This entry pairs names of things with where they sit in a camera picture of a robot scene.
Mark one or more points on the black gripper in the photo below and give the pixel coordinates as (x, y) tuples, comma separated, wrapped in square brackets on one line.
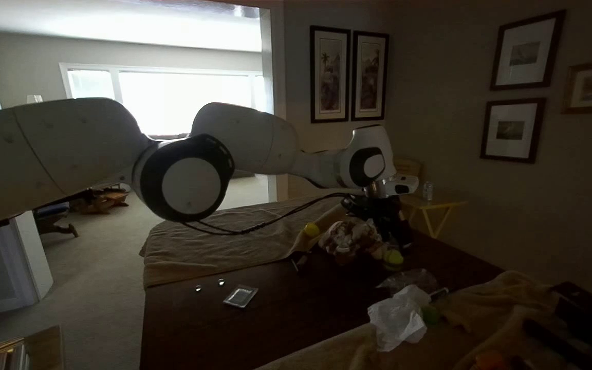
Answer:
[(387, 216)]

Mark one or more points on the clear plastic cup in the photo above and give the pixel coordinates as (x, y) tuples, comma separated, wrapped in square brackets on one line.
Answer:
[(394, 251)]

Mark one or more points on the yellow-green tennis ball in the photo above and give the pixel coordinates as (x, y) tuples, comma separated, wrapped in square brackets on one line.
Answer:
[(394, 260)]

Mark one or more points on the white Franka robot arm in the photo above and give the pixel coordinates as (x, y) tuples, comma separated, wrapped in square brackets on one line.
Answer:
[(70, 150)]

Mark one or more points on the printed chip bag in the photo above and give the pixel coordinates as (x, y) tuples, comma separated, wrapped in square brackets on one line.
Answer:
[(351, 239)]

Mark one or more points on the clear plastic bag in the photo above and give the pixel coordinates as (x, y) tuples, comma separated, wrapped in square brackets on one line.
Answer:
[(412, 281)]

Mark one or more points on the yellow folding stool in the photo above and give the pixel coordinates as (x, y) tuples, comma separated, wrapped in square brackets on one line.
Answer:
[(437, 205)]

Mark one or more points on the white crumpled tissue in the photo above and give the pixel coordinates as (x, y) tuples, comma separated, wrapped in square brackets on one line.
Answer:
[(400, 319)]

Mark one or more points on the yellow box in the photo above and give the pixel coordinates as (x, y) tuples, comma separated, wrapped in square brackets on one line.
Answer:
[(412, 168)]

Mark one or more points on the yellow capped bottle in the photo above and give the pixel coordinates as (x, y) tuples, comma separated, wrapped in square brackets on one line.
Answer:
[(307, 237)]

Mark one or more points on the orange toy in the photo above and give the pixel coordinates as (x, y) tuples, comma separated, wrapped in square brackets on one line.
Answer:
[(492, 361)]

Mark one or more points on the white card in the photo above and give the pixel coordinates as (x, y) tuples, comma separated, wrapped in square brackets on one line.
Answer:
[(241, 296)]

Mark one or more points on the small matted framed picture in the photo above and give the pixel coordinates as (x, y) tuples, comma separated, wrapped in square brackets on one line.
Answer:
[(513, 130)]

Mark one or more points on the tall framed picture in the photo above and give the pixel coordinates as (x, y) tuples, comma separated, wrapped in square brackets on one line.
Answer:
[(372, 75), (330, 75)]

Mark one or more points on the small silver coin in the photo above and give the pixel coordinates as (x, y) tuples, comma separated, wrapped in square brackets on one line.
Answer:
[(220, 282), (199, 289)]

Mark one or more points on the large matted framed picture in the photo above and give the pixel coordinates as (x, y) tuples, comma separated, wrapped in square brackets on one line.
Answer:
[(527, 49)]

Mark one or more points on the bright window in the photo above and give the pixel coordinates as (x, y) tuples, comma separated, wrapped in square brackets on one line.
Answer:
[(174, 99)]

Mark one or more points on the brown cloth pile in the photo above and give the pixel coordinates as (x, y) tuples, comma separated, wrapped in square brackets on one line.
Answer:
[(104, 200)]

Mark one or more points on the dark small bench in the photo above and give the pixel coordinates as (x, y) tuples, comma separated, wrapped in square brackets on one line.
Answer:
[(57, 220)]

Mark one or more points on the white cabinet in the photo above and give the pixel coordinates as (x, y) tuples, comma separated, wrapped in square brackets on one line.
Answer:
[(6, 268)]

